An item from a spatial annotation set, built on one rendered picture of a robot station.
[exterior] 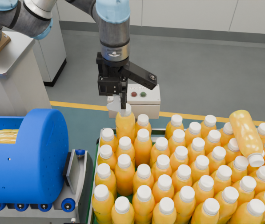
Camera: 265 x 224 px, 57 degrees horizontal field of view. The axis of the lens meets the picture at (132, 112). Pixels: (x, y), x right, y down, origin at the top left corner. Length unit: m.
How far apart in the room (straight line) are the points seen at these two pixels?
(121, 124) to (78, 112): 1.67
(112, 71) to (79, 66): 2.38
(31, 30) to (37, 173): 0.63
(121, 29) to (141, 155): 0.46
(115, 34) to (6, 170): 0.43
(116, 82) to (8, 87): 0.62
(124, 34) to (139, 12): 2.87
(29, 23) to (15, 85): 0.27
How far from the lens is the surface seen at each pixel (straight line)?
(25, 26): 1.11
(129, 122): 0.80
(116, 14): 0.58
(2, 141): 0.79
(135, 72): 0.67
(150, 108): 0.95
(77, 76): 2.90
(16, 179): 0.71
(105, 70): 0.68
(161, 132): 1.00
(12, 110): 1.27
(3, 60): 1.16
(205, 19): 3.51
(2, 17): 1.09
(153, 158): 0.85
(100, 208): 0.75
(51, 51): 2.74
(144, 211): 0.76
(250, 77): 3.13
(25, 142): 0.69
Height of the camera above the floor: 1.73
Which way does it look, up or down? 46 degrees down
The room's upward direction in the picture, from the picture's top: straight up
